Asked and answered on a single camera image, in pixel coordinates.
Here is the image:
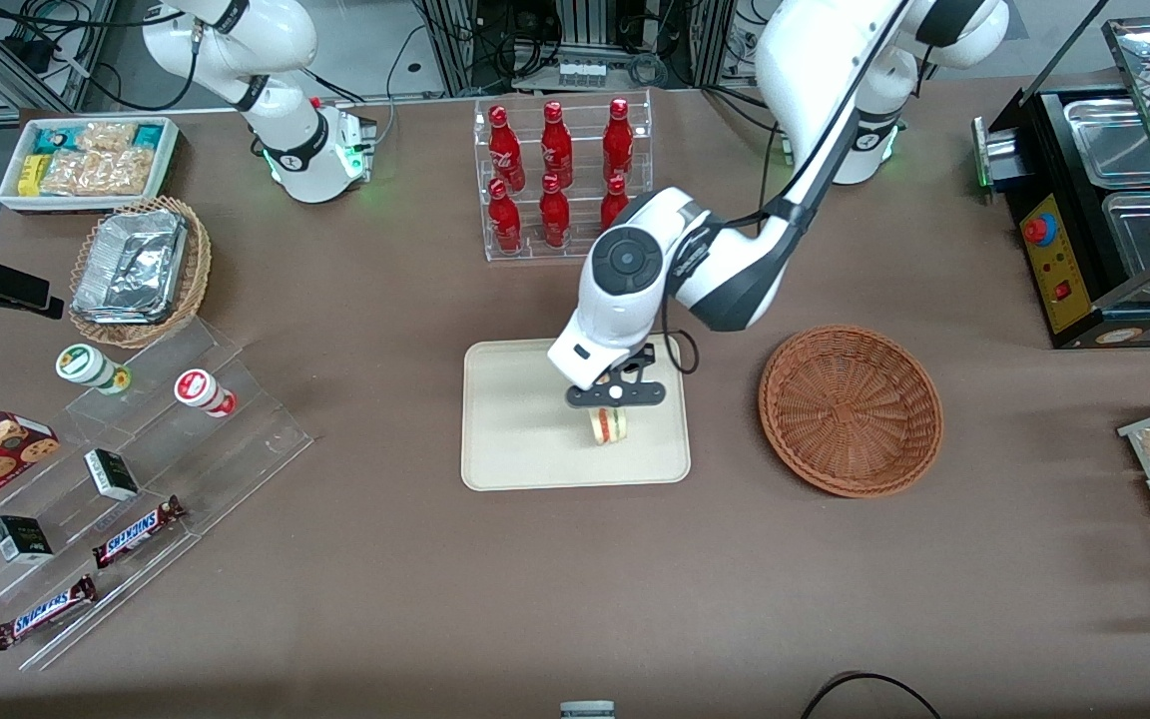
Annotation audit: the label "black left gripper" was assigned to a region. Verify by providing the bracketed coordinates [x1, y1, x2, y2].
[590, 344, 658, 390]

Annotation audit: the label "cream plastic tray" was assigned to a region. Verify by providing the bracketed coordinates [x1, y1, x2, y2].
[461, 338, 692, 492]

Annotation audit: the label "brown round wicker basket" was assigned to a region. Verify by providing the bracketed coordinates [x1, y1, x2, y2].
[758, 325, 944, 498]

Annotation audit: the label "light oval wicker basket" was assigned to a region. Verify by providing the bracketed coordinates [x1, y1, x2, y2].
[68, 195, 214, 350]

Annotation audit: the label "clear acrylic bottle rack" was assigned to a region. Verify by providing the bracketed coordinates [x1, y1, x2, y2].
[473, 89, 654, 263]

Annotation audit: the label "red cola bottle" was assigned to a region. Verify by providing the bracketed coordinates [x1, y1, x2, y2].
[541, 101, 574, 186]
[488, 105, 526, 191]
[603, 97, 635, 186]
[539, 173, 571, 249]
[600, 174, 632, 233]
[488, 178, 524, 254]

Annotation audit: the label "clear acrylic step display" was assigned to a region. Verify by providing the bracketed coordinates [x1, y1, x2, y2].
[0, 318, 314, 672]

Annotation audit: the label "black food warmer machine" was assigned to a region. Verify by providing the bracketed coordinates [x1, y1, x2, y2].
[971, 15, 1150, 351]

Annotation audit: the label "red lid cup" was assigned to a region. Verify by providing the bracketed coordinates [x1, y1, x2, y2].
[174, 368, 238, 418]

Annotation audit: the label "stacked aluminium foil trays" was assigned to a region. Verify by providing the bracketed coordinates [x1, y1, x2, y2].
[72, 209, 188, 326]

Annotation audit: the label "Snickers bar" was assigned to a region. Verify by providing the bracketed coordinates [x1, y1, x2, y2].
[92, 495, 187, 570]
[0, 574, 98, 652]

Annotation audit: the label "small black carton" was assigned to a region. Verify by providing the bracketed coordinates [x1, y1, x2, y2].
[0, 515, 55, 565]
[84, 448, 140, 502]

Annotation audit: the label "green lid cup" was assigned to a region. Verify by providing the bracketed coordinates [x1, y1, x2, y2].
[55, 344, 133, 395]

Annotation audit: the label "clear bag of crackers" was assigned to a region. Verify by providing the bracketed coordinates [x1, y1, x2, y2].
[41, 147, 154, 197]
[76, 121, 138, 152]

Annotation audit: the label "white snack bin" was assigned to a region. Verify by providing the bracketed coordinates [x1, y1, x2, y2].
[0, 116, 182, 216]

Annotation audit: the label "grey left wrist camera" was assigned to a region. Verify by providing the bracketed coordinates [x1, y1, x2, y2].
[565, 381, 667, 409]

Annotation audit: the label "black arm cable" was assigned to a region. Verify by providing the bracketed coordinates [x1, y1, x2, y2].
[662, 0, 915, 377]

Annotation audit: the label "aluminium profile frame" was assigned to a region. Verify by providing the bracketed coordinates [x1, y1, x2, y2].
[420, 0, 736, 91]

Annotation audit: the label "black looped cable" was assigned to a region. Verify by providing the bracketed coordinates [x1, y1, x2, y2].
[800, 671, 943, 719]

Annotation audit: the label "black clamp mount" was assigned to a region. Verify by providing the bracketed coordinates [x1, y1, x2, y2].
[0, 250, 65, 323]

